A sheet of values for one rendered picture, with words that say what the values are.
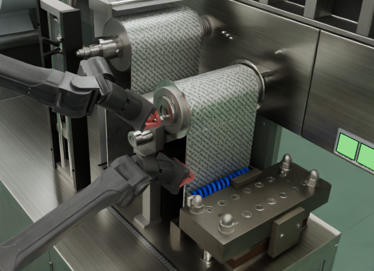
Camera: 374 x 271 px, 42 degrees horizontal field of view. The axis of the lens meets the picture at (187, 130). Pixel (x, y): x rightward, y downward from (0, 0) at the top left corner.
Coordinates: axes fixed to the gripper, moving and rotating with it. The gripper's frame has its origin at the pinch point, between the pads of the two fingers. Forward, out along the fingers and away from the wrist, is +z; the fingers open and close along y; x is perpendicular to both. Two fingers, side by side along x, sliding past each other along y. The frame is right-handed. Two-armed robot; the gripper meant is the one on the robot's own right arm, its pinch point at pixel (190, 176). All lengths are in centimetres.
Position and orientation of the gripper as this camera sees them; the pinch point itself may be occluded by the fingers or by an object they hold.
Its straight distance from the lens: 126.0
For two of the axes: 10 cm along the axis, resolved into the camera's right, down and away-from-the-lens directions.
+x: 4.2, -8.9, -1.6
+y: 6.3, 4.1, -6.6
